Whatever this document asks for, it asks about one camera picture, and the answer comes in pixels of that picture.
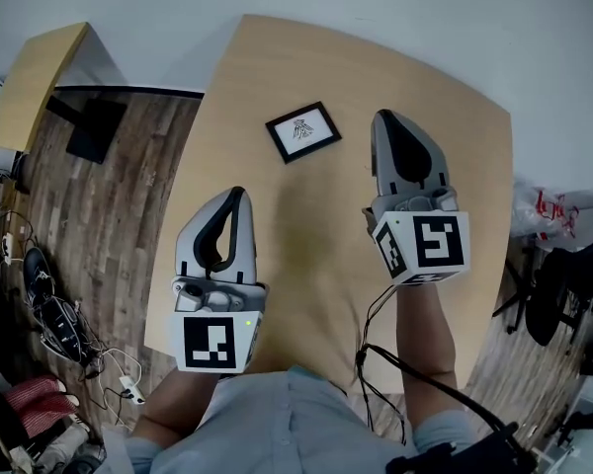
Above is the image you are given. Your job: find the red checked cloth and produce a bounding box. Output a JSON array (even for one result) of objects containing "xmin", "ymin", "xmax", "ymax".
[{"xmin": 3, "ymin": 374, "xmax": 81, "ymax": 439}]

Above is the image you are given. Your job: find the person's right forearm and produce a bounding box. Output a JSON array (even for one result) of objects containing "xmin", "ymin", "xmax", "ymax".
[{"xmin": 393, "ymin": 282, "xmax": 459, "ymax": 428}]

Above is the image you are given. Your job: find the person's left forearm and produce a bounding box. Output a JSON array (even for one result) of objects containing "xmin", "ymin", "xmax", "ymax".
[{"xmin": 134, "ymin": 366, "xmax": 224, "ymax": 439}]

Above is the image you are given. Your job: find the light blue shirt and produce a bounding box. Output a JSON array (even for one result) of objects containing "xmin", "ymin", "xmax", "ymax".
[{"xmin": 100, "ymin": 365, "xmax": 468, "ymax": 474}]

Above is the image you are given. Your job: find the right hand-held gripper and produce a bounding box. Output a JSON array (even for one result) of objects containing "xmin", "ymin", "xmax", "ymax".
[{"xmin": 360, "ymin": 109, "xmax": 472, "ymax": 288}]

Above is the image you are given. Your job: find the clear plastic bags red print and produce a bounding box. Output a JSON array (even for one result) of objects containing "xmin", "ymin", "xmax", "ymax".
[{"xmin": 510, "ymin": 177, "xmax": 593, "ymax": 252}]

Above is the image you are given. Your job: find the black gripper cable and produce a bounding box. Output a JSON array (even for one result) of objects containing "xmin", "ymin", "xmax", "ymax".
[{"xmin": 354, "ymin": 283, "xmax": 521, "ymax": 446}]

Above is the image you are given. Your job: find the small wooden side table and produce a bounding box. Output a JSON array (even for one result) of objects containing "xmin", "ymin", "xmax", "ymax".
[{"xmin": 0, "ymin": 21, "xmax": 129, "ymax": 167}]

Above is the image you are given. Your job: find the black device with cables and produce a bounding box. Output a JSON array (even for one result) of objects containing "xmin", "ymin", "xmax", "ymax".
[{"xmin": 21, "ymin": 246, "xmax": 89, "ymax": 368}]

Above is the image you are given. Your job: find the black pack on waist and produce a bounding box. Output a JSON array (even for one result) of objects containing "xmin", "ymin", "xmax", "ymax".
[{"xmin": 384, "ymin": 422, "xmax": 541, "ymax": 474}]

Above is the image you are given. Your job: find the black office chair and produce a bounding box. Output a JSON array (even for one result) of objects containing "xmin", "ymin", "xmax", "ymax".
[{"xmin": 491, "ymin": 228, "xmax": 593, "ymax": 349}]

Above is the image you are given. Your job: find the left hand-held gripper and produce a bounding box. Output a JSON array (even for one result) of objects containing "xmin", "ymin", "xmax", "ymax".
[{"xmin": 167, "ymin": 186, "xmax": 271, "ymax": 376}]

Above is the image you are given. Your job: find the white power strip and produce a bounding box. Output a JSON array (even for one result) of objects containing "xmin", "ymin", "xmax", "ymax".
[
  {"xmin": 118, "ymin": 374, "xmax": 147, "ymax": 406},
  {"xmin": 0, "ymin": 232, "xmax": 17, "ymax": 267}
]

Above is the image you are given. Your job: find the black framed bird picture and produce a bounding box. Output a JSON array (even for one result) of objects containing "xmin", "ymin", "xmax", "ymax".
[{"xmin": 264, "ymin": 100, "xmax": 344, "ymax": 166}]

